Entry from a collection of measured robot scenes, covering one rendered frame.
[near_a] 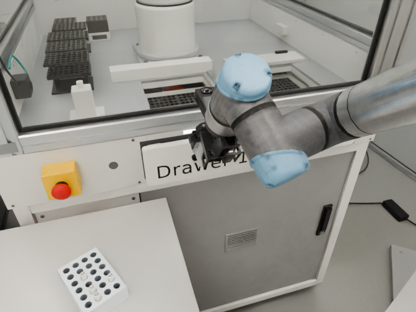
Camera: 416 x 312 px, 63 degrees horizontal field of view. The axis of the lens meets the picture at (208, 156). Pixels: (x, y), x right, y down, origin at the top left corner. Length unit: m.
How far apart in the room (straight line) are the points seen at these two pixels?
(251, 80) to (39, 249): 0.61
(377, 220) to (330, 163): 1.01
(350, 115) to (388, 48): 0.52
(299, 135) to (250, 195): 0.58
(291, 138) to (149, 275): 0.43
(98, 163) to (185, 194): 0.26
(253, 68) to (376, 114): 0.17
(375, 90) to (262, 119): 0.14
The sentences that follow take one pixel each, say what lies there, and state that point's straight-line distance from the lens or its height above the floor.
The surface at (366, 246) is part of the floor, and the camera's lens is 1.94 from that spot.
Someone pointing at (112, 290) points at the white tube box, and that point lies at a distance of 0.70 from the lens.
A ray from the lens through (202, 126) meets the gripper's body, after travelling 0.67.
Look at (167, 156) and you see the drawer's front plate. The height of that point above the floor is 0.90.
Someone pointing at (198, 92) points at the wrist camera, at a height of 1.06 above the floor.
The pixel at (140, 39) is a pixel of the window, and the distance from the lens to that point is 0.73.
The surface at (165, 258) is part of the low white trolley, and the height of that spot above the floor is 0.76.
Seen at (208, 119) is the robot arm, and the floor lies 1.08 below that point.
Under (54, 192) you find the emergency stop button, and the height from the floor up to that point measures 0.88.
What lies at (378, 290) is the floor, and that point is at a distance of 1.79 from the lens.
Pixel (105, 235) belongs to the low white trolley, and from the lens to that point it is 0.84.
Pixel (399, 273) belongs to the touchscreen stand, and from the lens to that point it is 1.85.
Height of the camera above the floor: 1.37
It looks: 36 degrees down
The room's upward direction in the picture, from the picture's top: straight up
